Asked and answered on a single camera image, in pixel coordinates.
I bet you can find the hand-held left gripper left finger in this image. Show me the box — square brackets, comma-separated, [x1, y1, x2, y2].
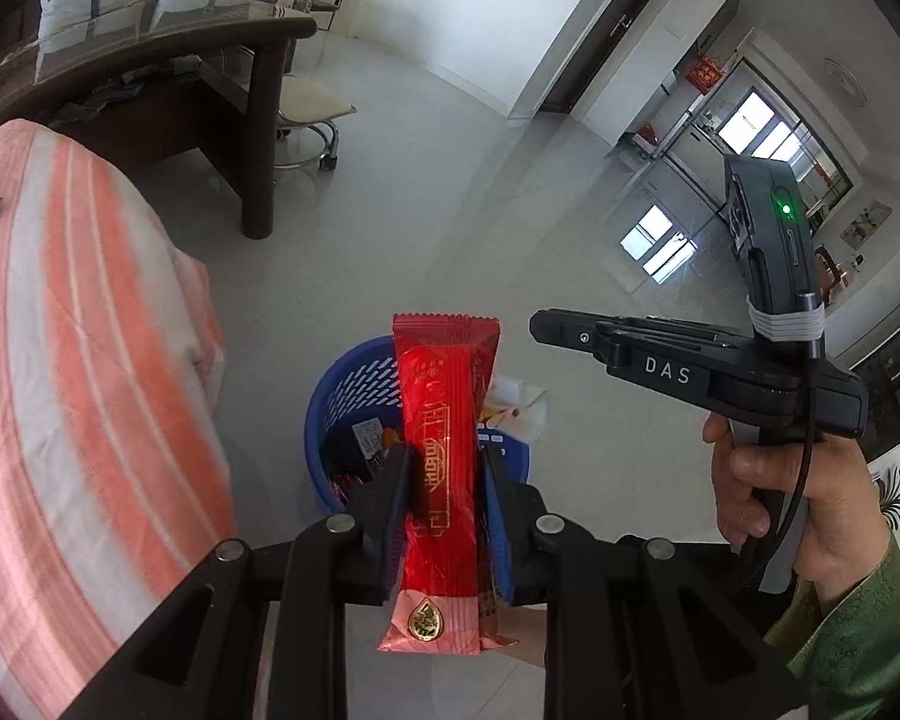
[60, 442, 415, 720]

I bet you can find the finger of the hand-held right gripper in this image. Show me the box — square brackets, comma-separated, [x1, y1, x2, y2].
[607, 316, 756, 347]
[528, 308, 632, 355]

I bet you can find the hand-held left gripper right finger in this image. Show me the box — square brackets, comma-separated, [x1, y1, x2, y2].
[480, 441, 809, 720]

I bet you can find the red long snack packet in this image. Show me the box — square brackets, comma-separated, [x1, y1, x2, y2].
[376, 312, 521, 658]

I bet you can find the blue plastic basket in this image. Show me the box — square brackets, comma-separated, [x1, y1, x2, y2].
[304, 334, 535, 515]

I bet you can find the person's right forearm green sleeve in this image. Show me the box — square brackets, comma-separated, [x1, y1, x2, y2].
[763, 531, 900, 715]

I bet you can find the person's right hand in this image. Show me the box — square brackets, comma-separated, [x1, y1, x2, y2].
[703, 414, 893, 597]

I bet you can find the white paper wrapper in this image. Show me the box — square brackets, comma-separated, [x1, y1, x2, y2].
[482, 373, 554, 445]

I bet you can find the round ceiling lamp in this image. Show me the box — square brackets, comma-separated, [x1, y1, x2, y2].
[820, 55, 869, 111]

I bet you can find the dark tall door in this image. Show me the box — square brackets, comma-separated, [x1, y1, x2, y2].
[542, 0, 682, 119]

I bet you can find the orange striped tablecloth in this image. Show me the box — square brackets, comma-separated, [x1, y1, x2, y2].
[0, 120, 242, 720]

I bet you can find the cream swivel stool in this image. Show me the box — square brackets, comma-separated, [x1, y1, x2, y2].
[273, 73, 361, 175]

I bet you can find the dark glass-top desk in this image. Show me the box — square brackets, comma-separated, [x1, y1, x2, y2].
[0, 10, 320, 241]

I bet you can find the framed wall picture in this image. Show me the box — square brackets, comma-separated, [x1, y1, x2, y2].
[838, 197, 893, 250]

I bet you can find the red wall decoration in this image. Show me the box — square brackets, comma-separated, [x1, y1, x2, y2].
[685, 55, 726, 92]

